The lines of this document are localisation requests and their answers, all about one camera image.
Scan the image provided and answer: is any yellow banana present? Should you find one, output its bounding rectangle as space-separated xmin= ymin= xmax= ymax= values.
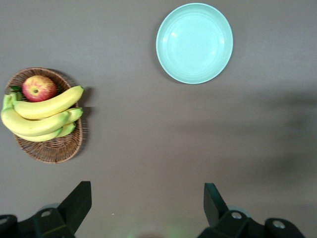
xmin=0 ymin=107 xmax=84 ymax=137
xmin=12 ymin=85 xmax=85 ymax=120
xmin=13 ymin=122 xmax=77 ymax=143

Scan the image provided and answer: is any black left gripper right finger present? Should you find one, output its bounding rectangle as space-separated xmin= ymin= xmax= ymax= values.
xmin=198 ymin=183 xmax=305 ymax=238

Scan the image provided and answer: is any red yellow apple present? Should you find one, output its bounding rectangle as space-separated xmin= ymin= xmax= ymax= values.
xmin=21 ymin=75 xmax=58 ymax=103

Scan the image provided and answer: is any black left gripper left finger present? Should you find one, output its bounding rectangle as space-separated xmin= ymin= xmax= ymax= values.
xmin=0 ymin=181 xmax=92 ymax=238

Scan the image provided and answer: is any brown wicker basket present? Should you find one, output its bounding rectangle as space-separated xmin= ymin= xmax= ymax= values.
xmin=4 ymin=66 xmax=84 ymax=164

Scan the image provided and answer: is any light green round plate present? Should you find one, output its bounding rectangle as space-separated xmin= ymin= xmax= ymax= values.
xmin=156 ymin=2 xmax=234 ymax=85

